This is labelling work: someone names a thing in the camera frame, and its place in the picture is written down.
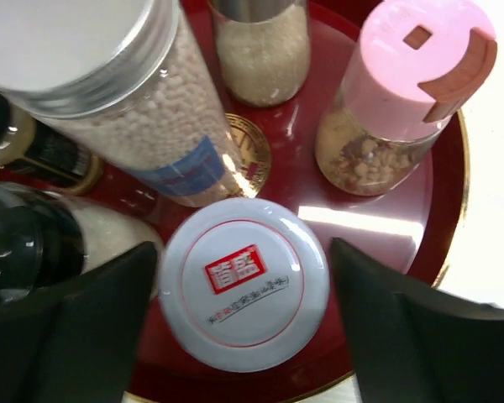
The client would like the red round tray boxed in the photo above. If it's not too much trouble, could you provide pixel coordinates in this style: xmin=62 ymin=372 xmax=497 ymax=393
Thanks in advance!
xmin=0 ymin=0 xmax=470 ymax=403

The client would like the black cap white bottle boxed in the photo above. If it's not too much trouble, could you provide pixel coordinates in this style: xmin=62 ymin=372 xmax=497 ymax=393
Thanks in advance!
xmin=0 ymin=181 xmax=165 ymax=305

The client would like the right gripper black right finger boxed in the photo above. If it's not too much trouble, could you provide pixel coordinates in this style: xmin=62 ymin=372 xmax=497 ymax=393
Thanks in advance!
xmin=329 ymin=238 xmax=504 ymax=402

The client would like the small dark spice bottle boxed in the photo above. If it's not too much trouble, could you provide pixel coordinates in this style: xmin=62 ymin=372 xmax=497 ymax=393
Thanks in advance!
xmin=0 ymin=94 xmax=103 ymax=195

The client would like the red label grey lid jar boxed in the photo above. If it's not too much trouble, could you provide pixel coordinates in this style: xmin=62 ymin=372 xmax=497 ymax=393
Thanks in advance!
xmin=158 ymin=197 xmax=330 ymax=373

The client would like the grey lid white shaker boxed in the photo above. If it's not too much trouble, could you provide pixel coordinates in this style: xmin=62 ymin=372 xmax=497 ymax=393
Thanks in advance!
xmin=208 ymin=1 xmax=312 ymax=107

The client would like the silver lid blue label bottle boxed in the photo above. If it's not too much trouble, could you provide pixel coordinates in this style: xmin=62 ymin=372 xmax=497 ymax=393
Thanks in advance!
xmin=0 ymin=1 xmax=256 ymax=207

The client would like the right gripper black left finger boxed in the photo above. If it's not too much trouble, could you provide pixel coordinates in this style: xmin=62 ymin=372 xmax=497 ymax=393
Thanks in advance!
xmin=0 ymin=242 xmax=158 ymax=402

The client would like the pink cap bottle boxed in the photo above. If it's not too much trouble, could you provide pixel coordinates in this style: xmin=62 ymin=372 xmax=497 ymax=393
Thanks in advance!
xmin=315 ymin=1 xmax=498 ymax=196

